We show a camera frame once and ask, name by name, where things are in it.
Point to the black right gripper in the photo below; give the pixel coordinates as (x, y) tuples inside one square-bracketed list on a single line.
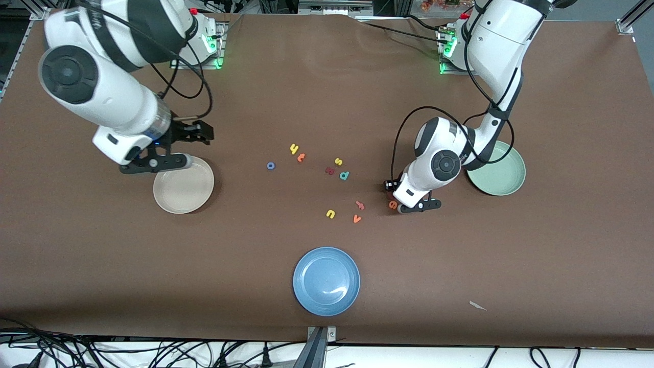
[(180, 131)]

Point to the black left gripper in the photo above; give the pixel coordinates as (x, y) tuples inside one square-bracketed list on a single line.
[(391, 185)]

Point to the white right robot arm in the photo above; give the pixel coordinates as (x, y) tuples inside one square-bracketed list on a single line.
[(102, 92)]

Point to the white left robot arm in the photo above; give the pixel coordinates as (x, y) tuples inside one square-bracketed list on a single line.
[(500, 46)]

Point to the salmon letter f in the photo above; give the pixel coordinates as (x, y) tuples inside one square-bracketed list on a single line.
[(359, 205)]

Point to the beige brown plate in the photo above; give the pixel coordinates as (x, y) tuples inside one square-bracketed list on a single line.
[(184, 194)]

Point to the green plate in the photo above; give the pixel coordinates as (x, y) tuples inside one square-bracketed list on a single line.
[(506, 179)]

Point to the blue plate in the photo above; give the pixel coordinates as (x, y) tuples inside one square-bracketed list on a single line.
[(327, 281)]

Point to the white paper scrap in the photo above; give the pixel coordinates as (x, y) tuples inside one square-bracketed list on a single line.
[(476, 305)]

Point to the grey power strip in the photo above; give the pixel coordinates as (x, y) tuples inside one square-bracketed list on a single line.
[(332, 7)]

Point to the orange artificial flowers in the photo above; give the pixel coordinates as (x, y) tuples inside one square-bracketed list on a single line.
[(434, 5)]

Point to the black power plug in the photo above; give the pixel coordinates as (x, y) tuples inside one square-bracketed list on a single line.
[(265, 358), (223, 361)]

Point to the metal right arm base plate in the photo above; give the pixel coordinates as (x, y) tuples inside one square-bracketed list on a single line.
[(220, 51)]

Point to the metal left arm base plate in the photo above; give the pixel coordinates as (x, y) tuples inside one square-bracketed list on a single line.
[(445, 69)]

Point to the metal table clamp bracket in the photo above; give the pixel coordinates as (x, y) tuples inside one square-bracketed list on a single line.
[(331, 335)]

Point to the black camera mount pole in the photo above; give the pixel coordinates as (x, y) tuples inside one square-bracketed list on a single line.
[(312, 355)]

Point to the long aluminium frame profile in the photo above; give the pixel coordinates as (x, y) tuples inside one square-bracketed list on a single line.
[(40, 14)]

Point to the short aluminium frame profile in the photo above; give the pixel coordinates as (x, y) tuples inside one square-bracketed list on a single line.
[(626, 24)]

